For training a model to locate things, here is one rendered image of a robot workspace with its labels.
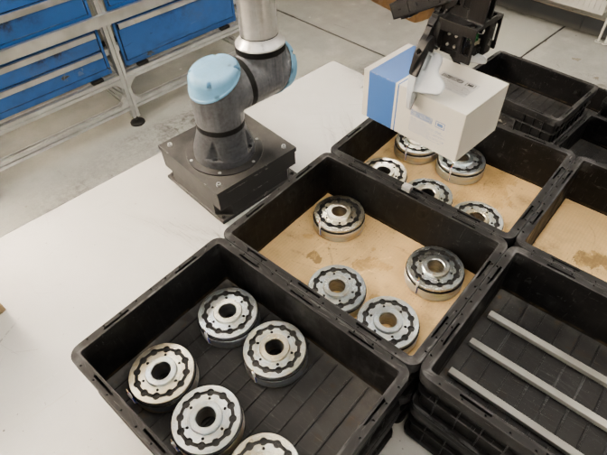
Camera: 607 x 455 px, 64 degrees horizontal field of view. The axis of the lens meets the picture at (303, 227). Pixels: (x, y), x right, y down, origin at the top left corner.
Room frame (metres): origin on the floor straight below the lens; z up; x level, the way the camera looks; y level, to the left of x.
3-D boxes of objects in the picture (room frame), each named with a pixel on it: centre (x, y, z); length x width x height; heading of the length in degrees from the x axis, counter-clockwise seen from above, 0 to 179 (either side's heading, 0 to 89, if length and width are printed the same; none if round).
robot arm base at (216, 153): (0.97, 0.18, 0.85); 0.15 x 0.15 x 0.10
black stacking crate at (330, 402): (0.32, 0.11, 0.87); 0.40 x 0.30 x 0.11; 47
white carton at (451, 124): (0.71, -0.23, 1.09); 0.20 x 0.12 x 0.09; 41
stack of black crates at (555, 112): (1.54, -0.84, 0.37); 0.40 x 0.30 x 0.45; 41
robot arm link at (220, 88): (0.97, 0.17, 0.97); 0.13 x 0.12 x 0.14; 131
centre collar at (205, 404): (0.27, 0.16, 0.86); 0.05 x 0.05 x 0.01
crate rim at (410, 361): (0.54, -0.10, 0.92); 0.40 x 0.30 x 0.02; 47
